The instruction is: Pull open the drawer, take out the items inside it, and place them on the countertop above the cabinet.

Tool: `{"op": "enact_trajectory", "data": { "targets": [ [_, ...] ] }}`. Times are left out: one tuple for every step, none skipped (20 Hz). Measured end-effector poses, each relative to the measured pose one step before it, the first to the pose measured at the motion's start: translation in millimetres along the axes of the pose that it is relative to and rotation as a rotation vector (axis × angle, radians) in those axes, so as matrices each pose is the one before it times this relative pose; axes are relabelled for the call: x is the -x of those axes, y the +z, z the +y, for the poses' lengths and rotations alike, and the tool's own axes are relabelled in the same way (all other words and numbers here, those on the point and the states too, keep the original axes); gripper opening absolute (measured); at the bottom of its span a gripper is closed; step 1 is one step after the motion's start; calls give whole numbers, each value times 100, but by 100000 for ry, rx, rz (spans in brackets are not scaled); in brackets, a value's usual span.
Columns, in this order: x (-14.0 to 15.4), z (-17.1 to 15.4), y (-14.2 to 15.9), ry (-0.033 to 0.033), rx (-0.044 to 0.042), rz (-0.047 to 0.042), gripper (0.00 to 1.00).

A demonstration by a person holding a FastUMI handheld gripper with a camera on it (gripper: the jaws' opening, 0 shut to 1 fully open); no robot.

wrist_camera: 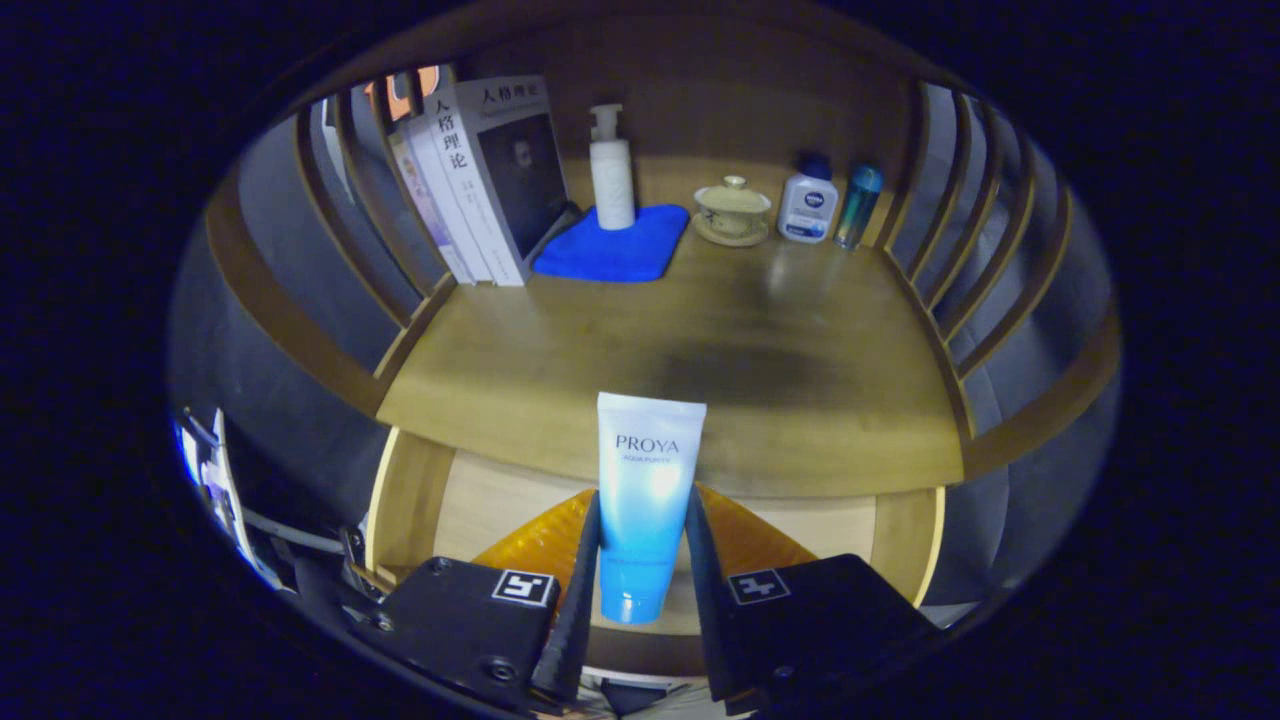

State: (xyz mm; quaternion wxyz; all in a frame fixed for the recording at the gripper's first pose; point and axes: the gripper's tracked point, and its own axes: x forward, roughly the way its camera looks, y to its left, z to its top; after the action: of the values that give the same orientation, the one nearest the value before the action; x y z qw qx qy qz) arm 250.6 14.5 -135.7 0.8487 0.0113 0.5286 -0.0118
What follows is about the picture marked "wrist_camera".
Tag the wooden countertop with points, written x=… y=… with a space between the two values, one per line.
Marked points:
x=800 y=380

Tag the white book with dark cover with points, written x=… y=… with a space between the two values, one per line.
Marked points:
x=525 y=170

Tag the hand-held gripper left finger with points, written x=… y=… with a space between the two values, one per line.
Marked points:
x=575 y=630

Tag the blue folded cloth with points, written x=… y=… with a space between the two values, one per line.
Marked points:
x=610 y=252

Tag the white lotion bottle blue cap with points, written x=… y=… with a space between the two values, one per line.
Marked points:
x=808 y=205

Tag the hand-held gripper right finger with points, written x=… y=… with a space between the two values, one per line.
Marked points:
x=705 y=620

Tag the wooden drawer with black knob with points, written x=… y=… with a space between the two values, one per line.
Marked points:
x=480 y=500

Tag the beige lidded ceramic teacup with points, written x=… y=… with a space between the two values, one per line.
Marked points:
x=732 y=210

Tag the teal bottle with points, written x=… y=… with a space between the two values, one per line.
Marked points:
x=858 y=210

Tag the white pump bottle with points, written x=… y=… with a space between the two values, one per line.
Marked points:
x=612 y=180

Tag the blue white cosmetic tube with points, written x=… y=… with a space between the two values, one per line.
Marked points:
x=645 y=480

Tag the lilac book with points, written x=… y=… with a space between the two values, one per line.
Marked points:
x=425 y=205

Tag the wooden cabinet with slatted shelf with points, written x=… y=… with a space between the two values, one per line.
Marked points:
x=260 y=310

